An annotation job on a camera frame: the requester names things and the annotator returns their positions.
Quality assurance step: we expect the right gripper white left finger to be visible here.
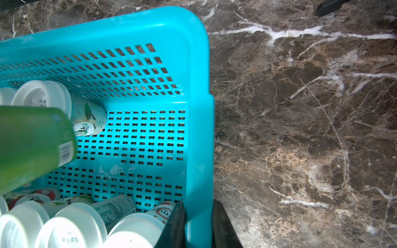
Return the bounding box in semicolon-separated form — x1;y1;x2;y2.
155;201;186;248

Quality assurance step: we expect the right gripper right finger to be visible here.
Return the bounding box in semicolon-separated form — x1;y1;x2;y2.
212;199;243;248

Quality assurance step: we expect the white yogurt cup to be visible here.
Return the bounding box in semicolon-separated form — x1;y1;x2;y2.
0;195;94;248
0;87;16;105
11;80;107;136
102;201;176;248
1;106;77;194
33;194;137;248
1;187;61;215

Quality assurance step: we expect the teal plastic basket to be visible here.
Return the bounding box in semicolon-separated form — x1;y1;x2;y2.
1;7;215;248

